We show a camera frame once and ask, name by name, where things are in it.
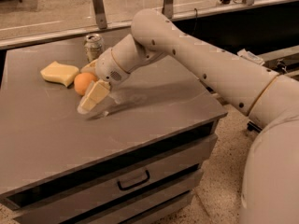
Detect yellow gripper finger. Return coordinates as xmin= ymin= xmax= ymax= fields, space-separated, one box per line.
xmin=78 ymin=79 xmax=111 ymax=114
xmin=80 ymin=60 xmax=97 ymax=76

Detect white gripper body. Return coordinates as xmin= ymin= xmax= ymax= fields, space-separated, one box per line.
xmin=95 ymin=48 xmax=129 ymax=86

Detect orange fruit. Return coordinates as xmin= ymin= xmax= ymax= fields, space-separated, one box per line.
xmin=74 ymin=73 xmax=97 ymax=95

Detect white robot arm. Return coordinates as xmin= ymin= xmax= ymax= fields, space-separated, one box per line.
xmin=78 ymin=9 xmax=299 ymax=224

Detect silver soda can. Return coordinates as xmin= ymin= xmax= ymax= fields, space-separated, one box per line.
xmin=84 ymin=34 xmax=105 ymax=62

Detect yellow sponge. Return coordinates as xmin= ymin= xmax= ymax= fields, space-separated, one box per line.
xmin=40 ymin=62 xmax=79 ymax=87

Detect grey drawer cabinet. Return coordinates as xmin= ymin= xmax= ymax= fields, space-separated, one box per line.
xmin=0 ymin=39 xmax=225 ymax=224

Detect white wipes packet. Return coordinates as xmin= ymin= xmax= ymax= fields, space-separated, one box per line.
xmin=237 ymin=49 xmax=264 ymax=65

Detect black stand legs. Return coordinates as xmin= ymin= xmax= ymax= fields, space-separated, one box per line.
xmin=247 ymin=121 xmax=262 ymax=133

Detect metal railing ledge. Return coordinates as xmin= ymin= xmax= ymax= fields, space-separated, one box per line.
xmin=0 ymin=0 xmax=298 ymax=50

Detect black drawer handle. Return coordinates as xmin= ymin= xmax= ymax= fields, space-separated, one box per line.
xmin=117 ymin=169 xmax=150 ymax=191

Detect black cable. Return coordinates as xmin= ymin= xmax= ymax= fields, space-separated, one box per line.
xmin=190 ymin=7 xmax=199 ymax=37

